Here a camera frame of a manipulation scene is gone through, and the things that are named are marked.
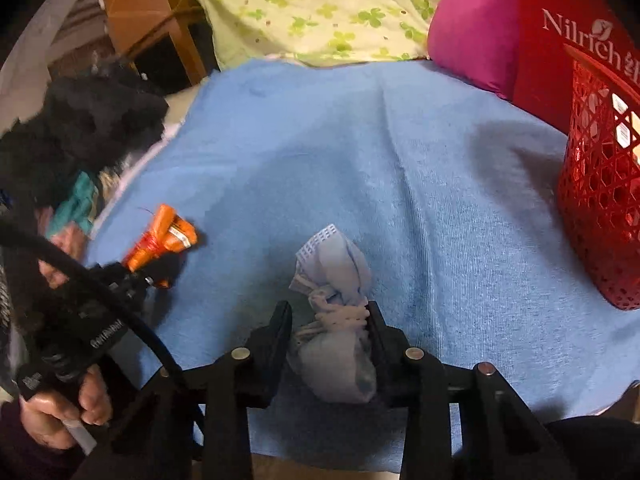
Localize person's left hand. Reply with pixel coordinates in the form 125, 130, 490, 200
20, 365, 113, 451

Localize orange wooden arch column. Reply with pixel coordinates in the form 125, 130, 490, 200
103, 0, 206, 84

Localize red Nilrich paper bag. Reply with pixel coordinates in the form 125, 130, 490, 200
513, 0, 639, 133

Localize green clover quilt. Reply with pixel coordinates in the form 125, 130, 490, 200
196, 0, 439, 70

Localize orange wrapper bundle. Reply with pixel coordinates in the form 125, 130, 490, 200
122, 204, 198, 288

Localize magenta pillow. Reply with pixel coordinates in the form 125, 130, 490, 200
426, 0, 518, 101

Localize red mesh plastic basket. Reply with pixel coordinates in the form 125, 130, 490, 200
556, 46, 639, 311

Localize pink striped garment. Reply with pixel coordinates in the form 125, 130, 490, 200
35, 207, 89, 289

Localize teal garment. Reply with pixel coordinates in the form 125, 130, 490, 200
46, 172, 101, 238

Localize blue towel blanket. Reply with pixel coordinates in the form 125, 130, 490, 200
81, 57, 640, 474

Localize black clothing pile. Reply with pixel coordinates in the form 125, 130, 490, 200
1, 63, 168, 208

